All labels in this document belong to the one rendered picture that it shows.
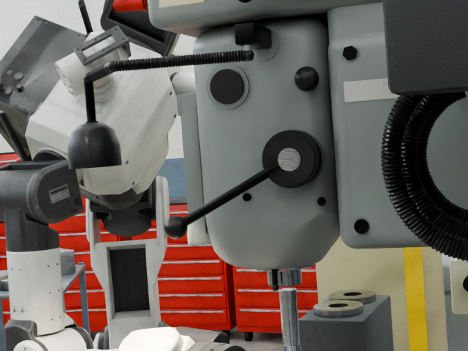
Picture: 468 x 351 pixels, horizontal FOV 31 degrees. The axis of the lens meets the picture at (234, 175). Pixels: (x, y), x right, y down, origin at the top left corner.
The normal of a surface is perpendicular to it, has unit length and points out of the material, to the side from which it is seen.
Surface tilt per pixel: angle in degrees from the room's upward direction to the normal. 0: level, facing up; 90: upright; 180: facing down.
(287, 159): 90
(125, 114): 85
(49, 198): 91
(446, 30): 90
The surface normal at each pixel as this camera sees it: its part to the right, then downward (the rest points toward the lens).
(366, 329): 0.92, -0.05
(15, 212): -0.54, 0.07
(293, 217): -0.25, 0.38
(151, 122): 0.90, 0.37
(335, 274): -0.29, 0.07
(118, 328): 0.00, 0.12
